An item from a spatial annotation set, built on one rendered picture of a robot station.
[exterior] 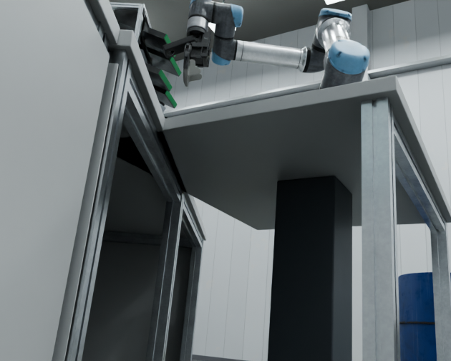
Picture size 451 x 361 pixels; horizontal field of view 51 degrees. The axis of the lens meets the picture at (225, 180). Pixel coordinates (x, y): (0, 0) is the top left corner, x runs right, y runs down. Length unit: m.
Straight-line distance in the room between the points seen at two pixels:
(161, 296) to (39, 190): 0.88
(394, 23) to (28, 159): 9.87
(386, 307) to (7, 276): 0.52
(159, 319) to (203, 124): 0.62
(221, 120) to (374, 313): 0.46
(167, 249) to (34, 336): 0.85
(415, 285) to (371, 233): 2.68
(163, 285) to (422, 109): 8.10
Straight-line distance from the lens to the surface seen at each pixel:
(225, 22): 1.79
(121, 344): 2.18
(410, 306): 3.47
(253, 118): 0.94
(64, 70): 0.59
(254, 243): 9.31
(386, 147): 0.82
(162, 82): 1.92
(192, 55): 1.68
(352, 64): 1.41
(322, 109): 0.90
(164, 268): 1.38
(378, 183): 0.80
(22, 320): 0.55
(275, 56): 1.84
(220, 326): 9.42
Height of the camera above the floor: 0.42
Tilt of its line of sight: 18 degrees up
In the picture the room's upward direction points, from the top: 5 degrees clockwise
